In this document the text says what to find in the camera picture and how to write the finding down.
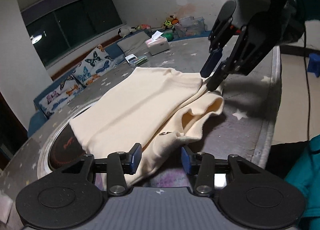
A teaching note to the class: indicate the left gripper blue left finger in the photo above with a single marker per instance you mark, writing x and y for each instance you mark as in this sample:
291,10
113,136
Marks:
120,164

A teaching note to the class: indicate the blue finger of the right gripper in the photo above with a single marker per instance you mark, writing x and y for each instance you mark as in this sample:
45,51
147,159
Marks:
211,63
219,75

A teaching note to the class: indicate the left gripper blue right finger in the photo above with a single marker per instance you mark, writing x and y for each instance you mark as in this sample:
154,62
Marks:
201,165

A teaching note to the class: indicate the cream sweater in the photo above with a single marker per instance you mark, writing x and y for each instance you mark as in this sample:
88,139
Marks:
160,108

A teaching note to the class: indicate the clear plastic storage box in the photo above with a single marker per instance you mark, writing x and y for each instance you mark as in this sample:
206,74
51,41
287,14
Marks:
190,26

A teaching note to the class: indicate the green round bowl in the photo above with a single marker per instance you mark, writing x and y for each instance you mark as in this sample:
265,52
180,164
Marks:
168,36

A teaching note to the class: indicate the white tissue box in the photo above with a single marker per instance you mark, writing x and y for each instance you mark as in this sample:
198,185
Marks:
157,43

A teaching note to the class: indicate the black induction cooktop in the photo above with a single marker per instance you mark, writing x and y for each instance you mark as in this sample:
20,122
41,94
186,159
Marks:
65,149

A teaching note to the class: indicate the yellow orange plush toys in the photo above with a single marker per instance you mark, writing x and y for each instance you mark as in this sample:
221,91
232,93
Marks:
170,22

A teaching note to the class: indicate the blue small stool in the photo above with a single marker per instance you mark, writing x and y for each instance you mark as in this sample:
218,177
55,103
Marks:
314,64

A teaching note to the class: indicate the grey cushion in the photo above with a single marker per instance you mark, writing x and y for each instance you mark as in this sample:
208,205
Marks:
133,44

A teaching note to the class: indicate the clear box of colourful items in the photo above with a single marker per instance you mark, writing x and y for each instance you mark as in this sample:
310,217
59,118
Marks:
138,61

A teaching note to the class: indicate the white remote control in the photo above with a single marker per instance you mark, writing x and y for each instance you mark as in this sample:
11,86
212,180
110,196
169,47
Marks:
131,58

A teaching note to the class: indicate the left butterfly pillow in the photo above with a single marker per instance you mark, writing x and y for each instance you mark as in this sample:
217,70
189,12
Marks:
59,96

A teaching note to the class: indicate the butterfly pillow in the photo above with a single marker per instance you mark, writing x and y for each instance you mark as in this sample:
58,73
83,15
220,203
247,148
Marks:
59,96
93,66

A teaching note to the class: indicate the panda plush toy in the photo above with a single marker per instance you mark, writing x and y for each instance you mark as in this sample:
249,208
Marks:
126,31

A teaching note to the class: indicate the blue corner sofa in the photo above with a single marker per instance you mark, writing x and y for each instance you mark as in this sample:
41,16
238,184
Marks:
39,118

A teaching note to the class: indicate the right butterfly pillow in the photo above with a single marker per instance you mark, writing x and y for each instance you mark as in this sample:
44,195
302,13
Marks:
93,66

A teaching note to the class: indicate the dark window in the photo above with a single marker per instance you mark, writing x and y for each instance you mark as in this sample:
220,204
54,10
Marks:
56,27

